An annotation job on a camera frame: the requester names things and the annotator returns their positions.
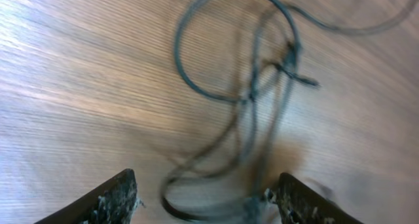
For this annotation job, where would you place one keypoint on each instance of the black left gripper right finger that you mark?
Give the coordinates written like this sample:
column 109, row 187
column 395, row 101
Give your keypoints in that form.
column 299, row 204

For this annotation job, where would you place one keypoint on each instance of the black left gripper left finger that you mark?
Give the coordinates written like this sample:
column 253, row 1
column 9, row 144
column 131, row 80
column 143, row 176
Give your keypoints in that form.
column 114, row 201

